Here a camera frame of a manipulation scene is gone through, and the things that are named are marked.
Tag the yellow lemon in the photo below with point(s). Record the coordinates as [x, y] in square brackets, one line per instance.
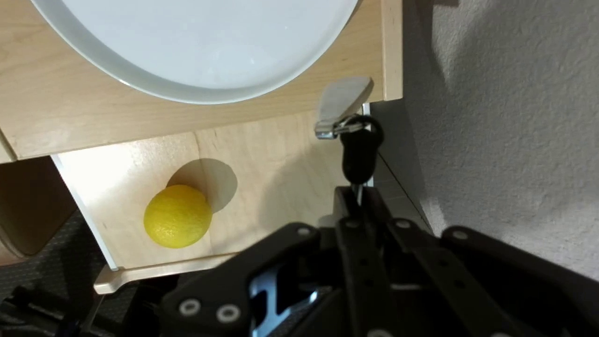
[177, 215]

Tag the white round plate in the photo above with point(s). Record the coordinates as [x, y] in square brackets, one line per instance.
[206, 43]

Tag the key bunch with silver fob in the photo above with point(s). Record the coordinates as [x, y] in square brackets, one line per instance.
[359, 151]

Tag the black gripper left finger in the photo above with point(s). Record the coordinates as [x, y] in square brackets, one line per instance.
[249, 281]

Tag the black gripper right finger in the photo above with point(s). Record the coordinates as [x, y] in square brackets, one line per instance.
[449, 286]

